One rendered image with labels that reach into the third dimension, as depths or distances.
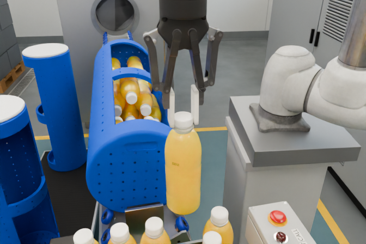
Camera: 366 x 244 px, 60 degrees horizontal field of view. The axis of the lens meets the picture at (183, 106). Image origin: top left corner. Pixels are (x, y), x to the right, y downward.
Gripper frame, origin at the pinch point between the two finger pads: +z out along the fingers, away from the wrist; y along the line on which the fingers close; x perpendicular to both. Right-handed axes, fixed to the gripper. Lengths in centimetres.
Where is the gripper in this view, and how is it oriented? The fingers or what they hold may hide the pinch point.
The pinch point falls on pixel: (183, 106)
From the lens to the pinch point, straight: 58.5
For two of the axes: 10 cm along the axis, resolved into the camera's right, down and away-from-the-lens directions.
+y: -9.8, 1.0, -1.9
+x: 2.2, 4.6, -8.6
